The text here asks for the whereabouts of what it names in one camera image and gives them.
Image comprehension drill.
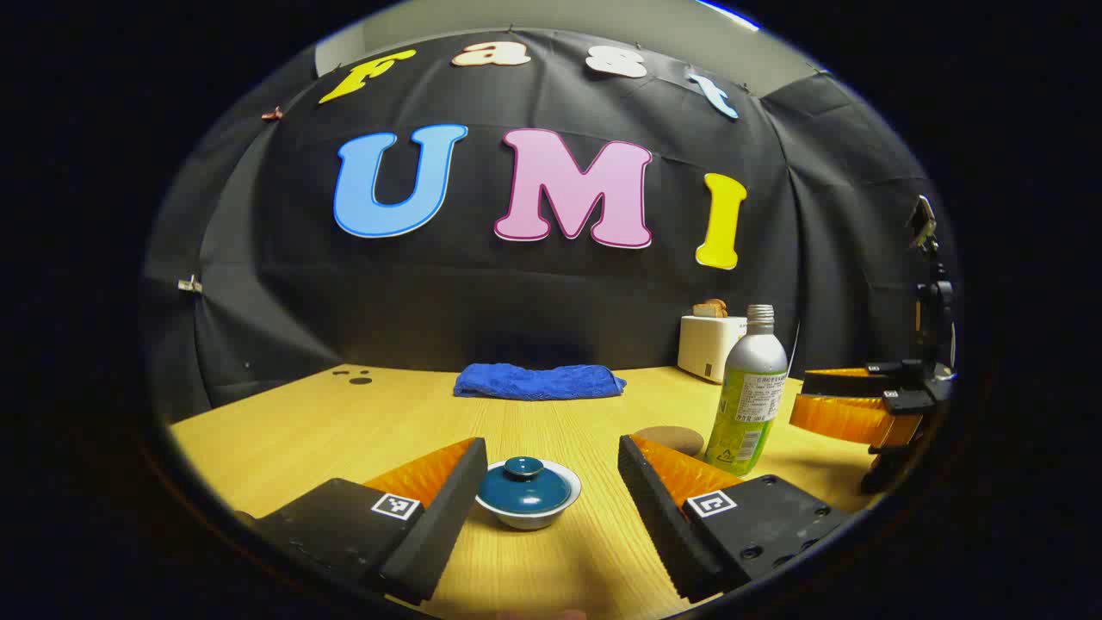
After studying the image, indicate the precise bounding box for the brown round coaster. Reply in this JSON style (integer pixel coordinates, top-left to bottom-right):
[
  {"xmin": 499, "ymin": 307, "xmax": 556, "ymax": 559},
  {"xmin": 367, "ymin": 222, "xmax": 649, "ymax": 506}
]
[{"xmin": 635, "ymin": 425, "xmax": 705, "ymax": 457}]

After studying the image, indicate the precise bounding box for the silver green water bottle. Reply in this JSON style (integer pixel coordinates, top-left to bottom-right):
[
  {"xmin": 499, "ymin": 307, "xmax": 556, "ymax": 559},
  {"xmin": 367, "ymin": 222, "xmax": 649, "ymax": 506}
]
[{"xmin": 704, "ymin": 304, "xmax": 789, "ymax": 477}]

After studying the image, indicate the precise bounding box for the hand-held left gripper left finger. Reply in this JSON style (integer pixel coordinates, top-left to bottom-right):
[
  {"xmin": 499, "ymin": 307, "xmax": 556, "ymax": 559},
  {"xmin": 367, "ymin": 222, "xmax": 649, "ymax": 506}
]
[{"xmin": 234, "ymin": 437, "xmax": 489, "ymax": 606}]

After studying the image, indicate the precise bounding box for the white toaster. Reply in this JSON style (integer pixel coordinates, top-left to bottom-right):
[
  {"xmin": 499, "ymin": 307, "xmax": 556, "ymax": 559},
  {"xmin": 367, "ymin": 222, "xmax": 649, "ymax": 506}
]
[{"xmin": 678, "ymin": 315, "xmax": 748, "ymax": 384}]

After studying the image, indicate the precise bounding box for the teal teacup lid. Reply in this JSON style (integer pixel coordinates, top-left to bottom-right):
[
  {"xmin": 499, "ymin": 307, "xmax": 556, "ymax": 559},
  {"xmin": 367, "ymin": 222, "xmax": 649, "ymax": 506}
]
[{"xmin": 478, "ymin": 456, "xmax": 574, "ymax": 517}]

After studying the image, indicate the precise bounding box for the black backdrop cloth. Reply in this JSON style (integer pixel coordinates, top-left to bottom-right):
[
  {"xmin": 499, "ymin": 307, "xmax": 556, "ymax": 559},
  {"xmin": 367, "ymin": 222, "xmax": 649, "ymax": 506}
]
[{"xmin": 142, "ymin": 28, "xmax": 957, "ymax": 423}]

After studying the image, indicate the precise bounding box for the white teacup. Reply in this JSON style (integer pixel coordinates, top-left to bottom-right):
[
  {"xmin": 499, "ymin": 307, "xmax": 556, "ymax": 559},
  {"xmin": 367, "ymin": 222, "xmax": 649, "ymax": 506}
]
[{"xmin": 475, "ymin": 463, "xmax": 583, "ymax": 530}]

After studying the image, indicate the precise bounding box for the blue towel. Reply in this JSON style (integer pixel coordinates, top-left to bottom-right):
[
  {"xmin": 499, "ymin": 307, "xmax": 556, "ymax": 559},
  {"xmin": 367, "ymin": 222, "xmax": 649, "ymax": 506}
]
[{"xmin": 454, "ymin": 363, "xmax": 628, "ymax": 401}]

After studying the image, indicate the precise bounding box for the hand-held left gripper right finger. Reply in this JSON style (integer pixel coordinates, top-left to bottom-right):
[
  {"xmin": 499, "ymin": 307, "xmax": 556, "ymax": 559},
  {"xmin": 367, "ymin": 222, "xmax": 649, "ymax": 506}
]
[{"xmin": 617, "ymin": 433, "xmax": 853, "ymax": 604}]

